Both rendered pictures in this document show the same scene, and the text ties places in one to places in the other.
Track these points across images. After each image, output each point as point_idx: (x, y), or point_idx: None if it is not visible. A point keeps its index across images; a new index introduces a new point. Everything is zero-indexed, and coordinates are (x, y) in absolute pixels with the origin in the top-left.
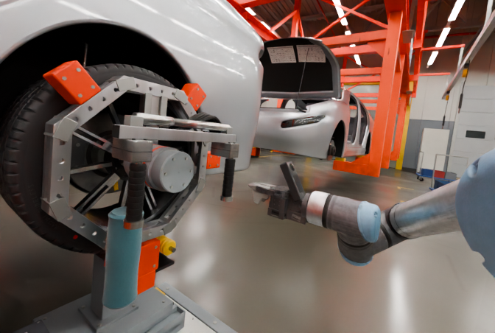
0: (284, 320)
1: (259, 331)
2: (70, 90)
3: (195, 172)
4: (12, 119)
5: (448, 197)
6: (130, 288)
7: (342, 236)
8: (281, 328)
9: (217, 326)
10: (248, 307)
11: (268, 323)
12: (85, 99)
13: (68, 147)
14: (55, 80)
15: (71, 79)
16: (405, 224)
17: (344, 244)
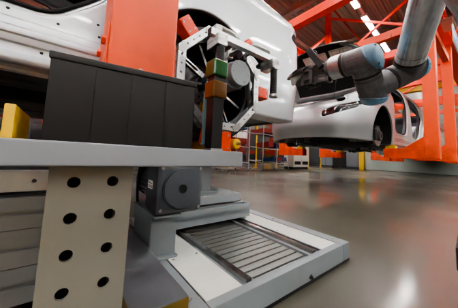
0: (336, 232)
1: None
2: (185, 28)
3: (251, 100)
4: None
5: None
6: None
7: (355, 74)
8: (333, 235)
9: (275, 219)
10: (302, 225)
11: (320, 232)
12: (192, 33)
13: (185, 56)
14: (180, 23)
15: (186, 22)
16: (402, 48)
17: (358, 82)
